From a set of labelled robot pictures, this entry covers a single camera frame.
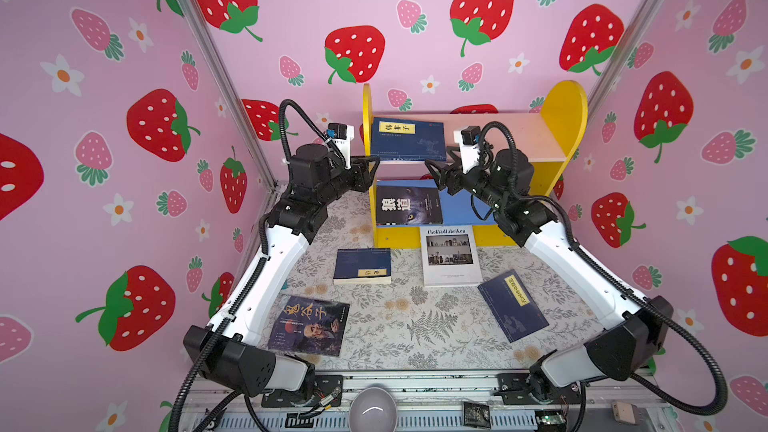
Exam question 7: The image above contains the dark portrait cover book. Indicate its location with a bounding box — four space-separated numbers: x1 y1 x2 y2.
268 296 350 357

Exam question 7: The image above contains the yellow wooden bookshelf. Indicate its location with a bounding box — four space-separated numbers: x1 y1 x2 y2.
362 80 588 249

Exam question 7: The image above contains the beige small box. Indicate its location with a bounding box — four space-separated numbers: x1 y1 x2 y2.
612 401 640 426

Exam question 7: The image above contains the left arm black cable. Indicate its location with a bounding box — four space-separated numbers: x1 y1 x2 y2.
167 98 337 432

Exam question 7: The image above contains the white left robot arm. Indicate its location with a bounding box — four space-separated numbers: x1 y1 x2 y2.
177 144 380 401

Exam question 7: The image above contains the black wolf cover book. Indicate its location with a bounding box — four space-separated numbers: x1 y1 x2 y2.
376 186 443 226

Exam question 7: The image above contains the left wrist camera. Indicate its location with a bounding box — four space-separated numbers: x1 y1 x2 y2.
327 122 355 162

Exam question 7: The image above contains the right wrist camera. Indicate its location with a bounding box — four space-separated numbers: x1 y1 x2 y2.
454 126 481 174

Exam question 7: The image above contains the white photo cover book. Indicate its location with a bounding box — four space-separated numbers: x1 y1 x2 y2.
420 225 482 287

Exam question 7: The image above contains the navy book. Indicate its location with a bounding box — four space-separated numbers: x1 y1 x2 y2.
478 270 549 343

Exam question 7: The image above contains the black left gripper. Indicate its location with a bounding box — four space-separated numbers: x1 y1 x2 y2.
315 155 377 214

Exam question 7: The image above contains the grey bowl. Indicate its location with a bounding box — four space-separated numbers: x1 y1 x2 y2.
348 386 398 432

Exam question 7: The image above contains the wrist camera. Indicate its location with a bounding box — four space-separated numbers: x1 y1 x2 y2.
327 122 355 162
454 126 481 174

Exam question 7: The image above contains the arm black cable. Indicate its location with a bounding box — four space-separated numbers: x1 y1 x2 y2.
167 98 337 432
479 121 729 416

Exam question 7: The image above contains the small black circuit board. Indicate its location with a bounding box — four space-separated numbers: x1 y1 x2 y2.
462 401 492 430

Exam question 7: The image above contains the blue book yellow label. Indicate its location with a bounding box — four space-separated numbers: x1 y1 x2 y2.
370 117 446 162

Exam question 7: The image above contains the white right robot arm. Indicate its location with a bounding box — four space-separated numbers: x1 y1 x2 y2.
425 160 671 401

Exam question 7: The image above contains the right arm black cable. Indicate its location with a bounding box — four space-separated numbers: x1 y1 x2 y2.
479 121 729 416

